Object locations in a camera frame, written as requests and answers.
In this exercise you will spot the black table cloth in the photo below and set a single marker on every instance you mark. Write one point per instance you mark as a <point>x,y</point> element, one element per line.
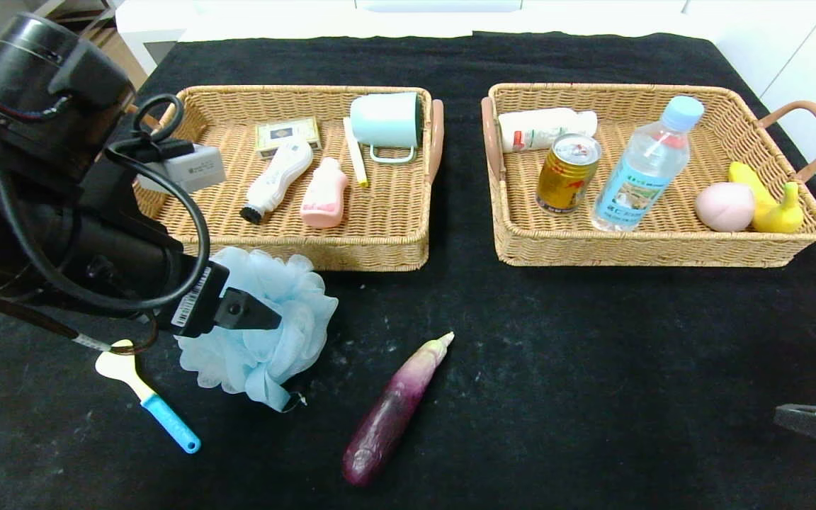
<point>557,389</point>

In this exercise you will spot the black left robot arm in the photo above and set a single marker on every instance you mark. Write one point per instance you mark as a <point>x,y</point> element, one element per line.
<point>32,85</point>

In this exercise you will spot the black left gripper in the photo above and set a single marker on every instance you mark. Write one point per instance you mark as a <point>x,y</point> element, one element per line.
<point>197,301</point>

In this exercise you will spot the clear water bottle blue cap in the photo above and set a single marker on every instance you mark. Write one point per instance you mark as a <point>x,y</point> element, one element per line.
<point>635,184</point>

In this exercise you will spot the white bottle with red label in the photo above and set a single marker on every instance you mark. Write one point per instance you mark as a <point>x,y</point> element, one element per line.
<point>535,124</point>

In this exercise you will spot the purple eggplant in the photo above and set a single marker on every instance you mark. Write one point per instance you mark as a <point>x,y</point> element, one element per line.
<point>390,411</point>

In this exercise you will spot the wicker basket with food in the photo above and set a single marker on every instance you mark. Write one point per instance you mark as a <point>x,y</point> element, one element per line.
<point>663,244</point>

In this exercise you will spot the pink lotion bottle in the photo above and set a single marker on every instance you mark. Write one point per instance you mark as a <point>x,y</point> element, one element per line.
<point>323,197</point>

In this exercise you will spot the small printed card box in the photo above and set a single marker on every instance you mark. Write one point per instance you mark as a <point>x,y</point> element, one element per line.
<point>286,133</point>

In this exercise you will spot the wicker basket with toiletries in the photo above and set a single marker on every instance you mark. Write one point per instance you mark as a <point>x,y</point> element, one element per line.
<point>380,212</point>

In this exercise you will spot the grey shelf frame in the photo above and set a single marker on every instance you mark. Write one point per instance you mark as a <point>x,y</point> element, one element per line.
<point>75,10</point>

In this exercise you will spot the mint green mug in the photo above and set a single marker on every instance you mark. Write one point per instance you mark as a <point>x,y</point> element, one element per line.
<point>382,119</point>

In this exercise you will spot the light blue bath pouf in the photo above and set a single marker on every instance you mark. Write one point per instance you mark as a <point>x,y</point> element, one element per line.
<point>295,297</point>

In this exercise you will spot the white bottle with black brush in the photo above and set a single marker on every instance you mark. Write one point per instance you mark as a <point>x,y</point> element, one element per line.
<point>279,176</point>

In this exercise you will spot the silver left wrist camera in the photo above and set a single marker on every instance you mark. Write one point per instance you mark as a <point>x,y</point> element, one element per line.
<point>192,168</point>

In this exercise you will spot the pale pink egg-shaped fruit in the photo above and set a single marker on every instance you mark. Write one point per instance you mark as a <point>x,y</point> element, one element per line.
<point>723,207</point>

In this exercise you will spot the white stick with yellow tip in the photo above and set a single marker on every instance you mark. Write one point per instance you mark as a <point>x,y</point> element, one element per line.
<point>355,154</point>

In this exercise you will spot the gold drink can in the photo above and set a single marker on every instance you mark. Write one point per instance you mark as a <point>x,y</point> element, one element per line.
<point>564,184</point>

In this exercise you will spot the yellow banana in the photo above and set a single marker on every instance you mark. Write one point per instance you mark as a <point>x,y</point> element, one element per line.
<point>776,216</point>

